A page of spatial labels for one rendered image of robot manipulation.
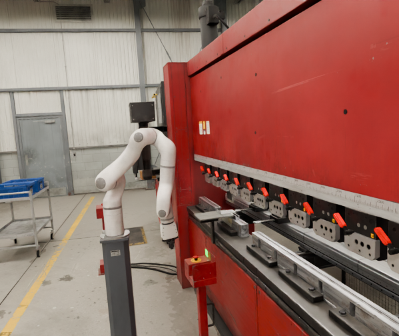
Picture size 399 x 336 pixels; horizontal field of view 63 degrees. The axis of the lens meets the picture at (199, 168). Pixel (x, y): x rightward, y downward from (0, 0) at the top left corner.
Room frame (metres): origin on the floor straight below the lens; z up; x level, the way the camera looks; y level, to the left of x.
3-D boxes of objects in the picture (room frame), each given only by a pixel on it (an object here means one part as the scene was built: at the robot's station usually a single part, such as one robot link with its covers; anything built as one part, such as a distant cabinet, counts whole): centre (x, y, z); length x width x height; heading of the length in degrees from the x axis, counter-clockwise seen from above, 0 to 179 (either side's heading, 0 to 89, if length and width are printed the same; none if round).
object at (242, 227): (2.43, -0.25, 0.92); 0.39 x 0.06 x 0.10; 16
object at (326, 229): (1.35, -0.55, 1.26); 0.15 x 0.09 x 0.17; 16
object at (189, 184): (3.47, -0.13, 1.15); 0.85 x 0.25 x 2.30; 106
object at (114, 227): (2.08, 0.58, 1.09); 0.19 x 0.19 x 0.18
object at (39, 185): (4.94, 2.68, 0.92); 0.50 x 0.36 x 0.18; 100
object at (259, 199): (1.93, -0.39, 1.26); 0.15 x 0.09 x 0.17; 16
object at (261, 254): (1.89, -0.34, 0.89); 0.30 x 0.05 x 0.03; 16
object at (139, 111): (3.56, 0.59, 1.53); 0.51 x 0.25 x 0.85; 13
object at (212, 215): (2.44, -0.09, 1.00); 0.26 x 0.18 x 0.01; 106
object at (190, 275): (2.08, 0.03, 0.75); 0.20 x 0.16 x 0.18; 18
